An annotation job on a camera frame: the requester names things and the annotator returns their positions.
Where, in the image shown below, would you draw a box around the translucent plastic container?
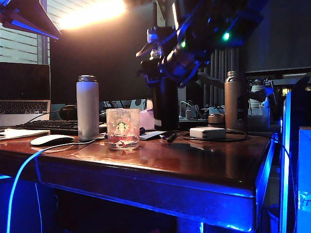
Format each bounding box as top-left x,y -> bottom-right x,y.
247,100 -> 272,131

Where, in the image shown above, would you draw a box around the black keyboard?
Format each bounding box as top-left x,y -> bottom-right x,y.
11,120 -> 80,136

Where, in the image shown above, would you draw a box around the window blinds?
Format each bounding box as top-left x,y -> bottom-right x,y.
0,0 -> 127,65

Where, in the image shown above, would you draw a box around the black thermos bottle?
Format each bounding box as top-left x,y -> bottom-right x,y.
152,76 -> 181,131

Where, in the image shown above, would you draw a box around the small round metal tin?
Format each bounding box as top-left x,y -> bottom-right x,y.
208,114 -> 226,125

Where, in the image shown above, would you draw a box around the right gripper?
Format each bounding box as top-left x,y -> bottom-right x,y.
138,43 -> 208,88

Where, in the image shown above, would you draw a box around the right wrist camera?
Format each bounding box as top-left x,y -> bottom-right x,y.
146,26 -> 175,49

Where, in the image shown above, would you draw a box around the large black monitor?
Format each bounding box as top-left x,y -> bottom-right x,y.
50,1 -> 158,105

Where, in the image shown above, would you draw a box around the silver laptop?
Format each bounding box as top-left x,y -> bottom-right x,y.
0,62 -> 52,127

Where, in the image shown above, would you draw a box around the purple tissue box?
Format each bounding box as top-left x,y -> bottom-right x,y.
139,108 -> 156,131

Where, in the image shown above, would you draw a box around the white thermos bottle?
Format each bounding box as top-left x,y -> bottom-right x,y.
76,75 -> 100,142

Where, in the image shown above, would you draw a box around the white power adapter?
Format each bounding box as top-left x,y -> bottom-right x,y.
189,127 -> 227,140

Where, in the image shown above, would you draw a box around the white cable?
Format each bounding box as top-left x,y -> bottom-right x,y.
6,138 -> 98,233

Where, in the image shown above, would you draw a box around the vertical frame post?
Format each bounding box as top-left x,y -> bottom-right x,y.
280,92 -> 292,233

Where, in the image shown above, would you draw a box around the black power cable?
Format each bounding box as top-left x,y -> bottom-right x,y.
182,130 -> 249,143

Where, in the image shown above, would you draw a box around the white paper stack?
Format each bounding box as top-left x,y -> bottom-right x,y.
0,128 -> 51,141

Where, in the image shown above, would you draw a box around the flat grey notepad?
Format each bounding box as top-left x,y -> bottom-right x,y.
139,130 -> 168,141

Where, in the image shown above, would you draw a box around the tan metal thermos bottle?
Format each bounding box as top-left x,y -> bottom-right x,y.
224,70 -> 250,132

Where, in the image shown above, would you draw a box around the black headphones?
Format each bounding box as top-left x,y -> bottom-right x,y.
59,105 -> 78,121

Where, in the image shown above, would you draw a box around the glass cup with green logo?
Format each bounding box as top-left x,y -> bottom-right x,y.
105,108 -> 140,151

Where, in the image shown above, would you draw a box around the white computer mouse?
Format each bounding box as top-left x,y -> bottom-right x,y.
30,134 -> 75,147

